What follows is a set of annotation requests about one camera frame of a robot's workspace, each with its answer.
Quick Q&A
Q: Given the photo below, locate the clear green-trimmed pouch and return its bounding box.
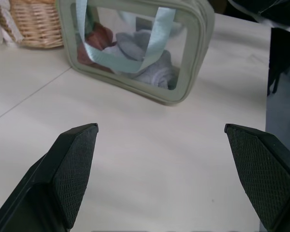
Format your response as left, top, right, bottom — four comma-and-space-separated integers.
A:
56, 0, 216, 106

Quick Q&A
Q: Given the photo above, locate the white knitted cloth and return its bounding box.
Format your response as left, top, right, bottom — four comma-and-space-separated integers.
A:
0, 0, 25, 46

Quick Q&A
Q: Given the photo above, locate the grey rolled towel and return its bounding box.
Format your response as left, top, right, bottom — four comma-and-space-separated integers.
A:
103, 30, 176, 90

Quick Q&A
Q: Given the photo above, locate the wicker basket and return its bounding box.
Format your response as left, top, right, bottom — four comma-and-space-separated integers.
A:
4, 0, 65, 50

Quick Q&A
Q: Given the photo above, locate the brown rolled towel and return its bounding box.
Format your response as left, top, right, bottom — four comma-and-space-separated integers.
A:
76, 21, 118, 71

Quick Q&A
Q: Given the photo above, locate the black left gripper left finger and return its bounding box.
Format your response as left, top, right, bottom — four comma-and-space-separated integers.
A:
0, 123, 99, 232

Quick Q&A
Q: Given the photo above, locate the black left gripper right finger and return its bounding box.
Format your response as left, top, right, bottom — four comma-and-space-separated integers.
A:
224, 123, 290, 232

